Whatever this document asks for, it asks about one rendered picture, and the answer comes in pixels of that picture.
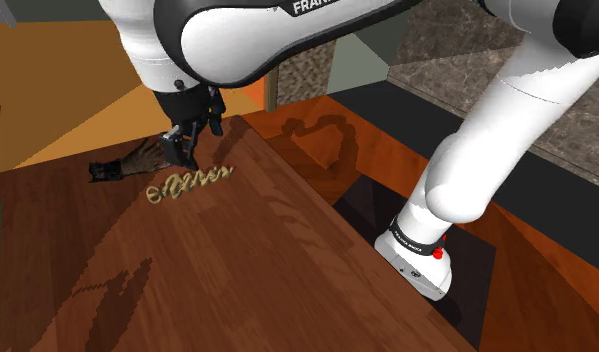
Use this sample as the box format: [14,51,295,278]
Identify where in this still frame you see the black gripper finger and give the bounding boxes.
[209,108,225,137]
[161,124,199,171]

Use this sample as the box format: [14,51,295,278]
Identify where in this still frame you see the gold script word ornament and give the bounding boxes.
[146,165,236,206]

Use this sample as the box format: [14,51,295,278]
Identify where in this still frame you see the brown severed hand prop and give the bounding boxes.
[88,137,170,184]

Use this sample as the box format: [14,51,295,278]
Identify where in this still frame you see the speckled brown cabinet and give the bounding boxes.
[265,39,338,113]

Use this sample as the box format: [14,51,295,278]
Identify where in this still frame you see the dark robot stand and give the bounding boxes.
[331,174,498,329]

